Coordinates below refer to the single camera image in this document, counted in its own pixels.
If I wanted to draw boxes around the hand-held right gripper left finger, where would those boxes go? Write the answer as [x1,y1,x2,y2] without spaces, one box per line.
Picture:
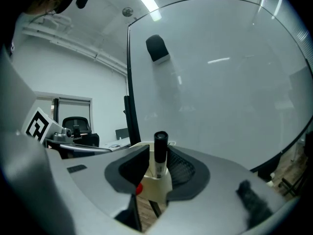
[46,144,150,219]

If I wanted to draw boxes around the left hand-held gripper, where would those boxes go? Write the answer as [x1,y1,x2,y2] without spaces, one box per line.
[21,106,112,160]

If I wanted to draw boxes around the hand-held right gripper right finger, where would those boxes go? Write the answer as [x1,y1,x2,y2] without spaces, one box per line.
[146,146,301,235]

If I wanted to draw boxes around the black marker pen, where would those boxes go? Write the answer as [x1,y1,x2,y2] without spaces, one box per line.
[153,130,170,179]

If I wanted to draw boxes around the white whiteboard on black stand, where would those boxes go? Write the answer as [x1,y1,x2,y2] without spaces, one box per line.
[123,0,313,201]

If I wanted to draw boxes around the black whiteboard eraser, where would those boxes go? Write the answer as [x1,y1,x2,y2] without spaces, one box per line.
[145,34,170,66]

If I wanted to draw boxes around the black office chair with headrest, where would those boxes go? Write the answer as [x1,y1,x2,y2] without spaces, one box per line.
[62,116,100,148]

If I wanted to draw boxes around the white desk with slanted leg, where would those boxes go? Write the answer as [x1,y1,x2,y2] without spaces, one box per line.
[100,137,132,149]

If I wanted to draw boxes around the dark desk partition panel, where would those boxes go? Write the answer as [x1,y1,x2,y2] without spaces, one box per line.
[115,128,129,140]

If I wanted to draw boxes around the grey window blind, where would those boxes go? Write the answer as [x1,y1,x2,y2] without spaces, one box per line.
[52,96,93,133]

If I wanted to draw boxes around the white ceiling pipes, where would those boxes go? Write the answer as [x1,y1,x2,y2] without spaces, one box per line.
[21,15,128,76]

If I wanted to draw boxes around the long ceiling light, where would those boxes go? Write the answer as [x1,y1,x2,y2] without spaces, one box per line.
[127,0,162,23]

